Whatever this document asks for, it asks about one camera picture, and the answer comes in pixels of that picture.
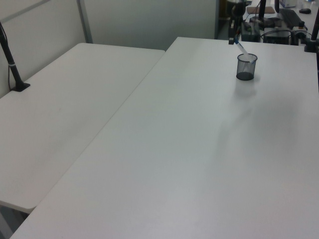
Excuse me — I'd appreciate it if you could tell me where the black computer keyboard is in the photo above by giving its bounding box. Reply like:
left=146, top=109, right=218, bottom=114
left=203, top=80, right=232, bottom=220
left=279, top=7, right=304, bottom=28

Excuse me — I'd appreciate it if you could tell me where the grey emergency stop button box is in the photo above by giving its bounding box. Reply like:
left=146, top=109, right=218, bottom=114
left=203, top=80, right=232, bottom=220
left=291, top=21, right=309, bottom=39

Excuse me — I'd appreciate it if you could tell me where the black monitor stand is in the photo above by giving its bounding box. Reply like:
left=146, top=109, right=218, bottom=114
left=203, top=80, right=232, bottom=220
left=250, top=0, right=275, bottom=27

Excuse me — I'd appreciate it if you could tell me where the black electronics box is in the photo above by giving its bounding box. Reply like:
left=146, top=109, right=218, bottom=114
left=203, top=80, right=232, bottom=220
left=263, top=27, right=293, bottom=45

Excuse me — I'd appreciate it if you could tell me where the dark green device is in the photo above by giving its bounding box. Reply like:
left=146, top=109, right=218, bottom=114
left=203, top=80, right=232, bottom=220
left=240, top=21, right=260, bottom=42

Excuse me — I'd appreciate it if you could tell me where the black camera pole with base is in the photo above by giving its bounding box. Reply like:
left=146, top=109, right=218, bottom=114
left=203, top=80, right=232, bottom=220
left=0, top=21, right=31, bottom=93

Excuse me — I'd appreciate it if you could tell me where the black mesh pen cup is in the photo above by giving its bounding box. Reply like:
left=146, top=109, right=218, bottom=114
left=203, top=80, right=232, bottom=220
left=236, top=53, right=259, bottom=81

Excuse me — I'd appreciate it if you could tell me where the blue capped white marker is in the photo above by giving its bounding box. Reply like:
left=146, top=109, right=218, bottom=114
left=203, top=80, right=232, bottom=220
left=234, top=40, right=255, bottom=63

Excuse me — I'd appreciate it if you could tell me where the brown flat board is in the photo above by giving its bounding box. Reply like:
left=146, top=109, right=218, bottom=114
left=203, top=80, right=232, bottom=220
left=246, top=6, right=274, bottom=14

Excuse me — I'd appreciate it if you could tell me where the black clamped camera pole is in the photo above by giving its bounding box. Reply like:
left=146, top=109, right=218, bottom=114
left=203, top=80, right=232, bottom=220
left=303, top=14, right=319, bottom=53

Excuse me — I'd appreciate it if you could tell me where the black Franka gripper body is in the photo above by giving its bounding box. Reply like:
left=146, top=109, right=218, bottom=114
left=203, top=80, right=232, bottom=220
left=229, top=15, right=242, bottom=39

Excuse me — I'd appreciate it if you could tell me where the grey partition frame post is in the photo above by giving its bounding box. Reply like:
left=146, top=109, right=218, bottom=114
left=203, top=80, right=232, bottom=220
left=76, top=0, right=94, bottom=44

